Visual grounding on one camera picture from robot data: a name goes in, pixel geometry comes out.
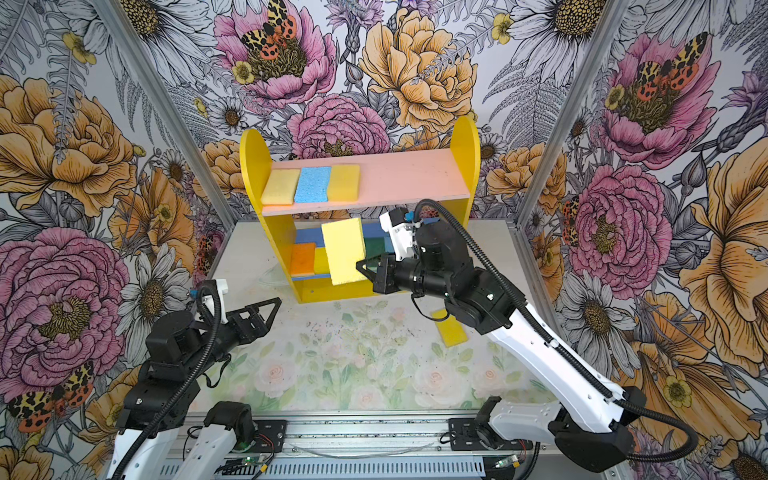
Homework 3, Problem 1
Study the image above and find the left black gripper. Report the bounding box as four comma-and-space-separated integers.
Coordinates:
185, 298, 283, 375

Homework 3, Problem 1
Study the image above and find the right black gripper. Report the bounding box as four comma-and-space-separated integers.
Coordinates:
357, 251, 454, 298

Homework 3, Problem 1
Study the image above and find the dark green sponge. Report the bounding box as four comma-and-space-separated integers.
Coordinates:
364, 237, 386, 259

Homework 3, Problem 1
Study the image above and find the yellow porous sponge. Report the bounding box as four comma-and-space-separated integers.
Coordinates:
321, 218, 366, 286

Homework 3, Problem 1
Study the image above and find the bright yellow sponge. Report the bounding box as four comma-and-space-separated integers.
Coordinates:
313, 247, 330, 275

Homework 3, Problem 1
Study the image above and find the orange sponge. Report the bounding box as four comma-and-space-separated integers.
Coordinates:
289, 243, 316, 277

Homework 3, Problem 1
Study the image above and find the small yellow sponge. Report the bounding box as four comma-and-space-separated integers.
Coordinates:
431, 309, 468, 348

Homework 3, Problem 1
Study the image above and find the golden yellow sponge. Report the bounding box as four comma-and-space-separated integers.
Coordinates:
327, 164, 361, 203

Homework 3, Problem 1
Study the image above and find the blue porous sponge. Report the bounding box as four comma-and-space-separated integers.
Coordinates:
294, 167, 332, 204

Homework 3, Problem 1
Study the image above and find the pale yellow sponge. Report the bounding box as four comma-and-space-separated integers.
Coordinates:
260, 169, 301, 206

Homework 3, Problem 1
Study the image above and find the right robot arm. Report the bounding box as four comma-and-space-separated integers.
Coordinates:
357, 209, 642, 473

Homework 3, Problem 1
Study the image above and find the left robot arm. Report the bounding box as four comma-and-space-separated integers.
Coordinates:
107, 295, 282, 479

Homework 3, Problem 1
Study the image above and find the yellow wooden shelf unit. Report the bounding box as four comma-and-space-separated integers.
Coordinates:
239, 116, 481, 303

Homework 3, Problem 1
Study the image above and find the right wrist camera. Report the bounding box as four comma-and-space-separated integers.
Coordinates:
379, 207, 422, 261

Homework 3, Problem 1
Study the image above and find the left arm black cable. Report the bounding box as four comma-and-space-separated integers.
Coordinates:
110, 281, 223, 480

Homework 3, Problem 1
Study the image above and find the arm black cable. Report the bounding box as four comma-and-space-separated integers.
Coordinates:
110, 281, 223, 480
413, 198, 700, 463

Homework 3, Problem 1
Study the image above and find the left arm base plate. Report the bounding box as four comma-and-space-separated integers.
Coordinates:
235, 419, 288, 454

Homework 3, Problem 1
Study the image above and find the aluminium front rail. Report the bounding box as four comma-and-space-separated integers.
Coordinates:
107, 410, 625, 460

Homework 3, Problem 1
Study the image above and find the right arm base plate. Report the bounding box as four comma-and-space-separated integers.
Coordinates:
440, 417, 534, 452

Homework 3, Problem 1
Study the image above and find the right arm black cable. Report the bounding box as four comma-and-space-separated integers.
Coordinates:
413, 198, 700, 463

